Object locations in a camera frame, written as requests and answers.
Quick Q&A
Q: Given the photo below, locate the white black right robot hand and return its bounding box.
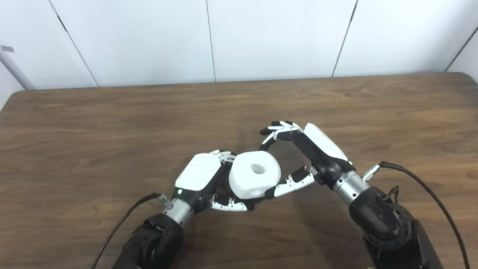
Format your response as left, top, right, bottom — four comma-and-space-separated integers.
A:
260, 121, 355, 198

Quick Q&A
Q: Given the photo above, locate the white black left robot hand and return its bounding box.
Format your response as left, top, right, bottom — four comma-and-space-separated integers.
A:
173, 150, 258, 215

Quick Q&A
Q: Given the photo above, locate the round white plastic piece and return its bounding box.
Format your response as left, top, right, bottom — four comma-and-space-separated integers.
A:
229, 151, 282, 200

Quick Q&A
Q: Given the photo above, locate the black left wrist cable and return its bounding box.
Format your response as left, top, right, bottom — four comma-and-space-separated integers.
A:
91, 192, 172, 269

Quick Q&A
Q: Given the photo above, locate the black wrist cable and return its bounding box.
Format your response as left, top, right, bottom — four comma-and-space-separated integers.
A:
362, 161, 471, 269
91, 192, 172, 269

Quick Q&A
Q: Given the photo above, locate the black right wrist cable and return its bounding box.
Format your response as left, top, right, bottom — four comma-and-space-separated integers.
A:
362, 161, 471, 269

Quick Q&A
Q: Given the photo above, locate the grey wall corner trim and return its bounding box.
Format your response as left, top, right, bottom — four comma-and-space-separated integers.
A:
0, 45, 36, 90

